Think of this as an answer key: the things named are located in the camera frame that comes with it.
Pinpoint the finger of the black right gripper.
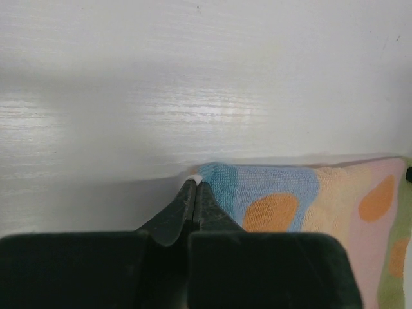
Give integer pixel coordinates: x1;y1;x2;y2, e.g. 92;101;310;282
406;167;412;183

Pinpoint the orange polka dot towel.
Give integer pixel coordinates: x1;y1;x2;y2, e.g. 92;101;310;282
191;158;411;308

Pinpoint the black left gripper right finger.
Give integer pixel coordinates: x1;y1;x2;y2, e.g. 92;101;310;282
187;183;363;308

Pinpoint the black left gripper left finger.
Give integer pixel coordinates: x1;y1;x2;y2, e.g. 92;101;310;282
1;180;196;308

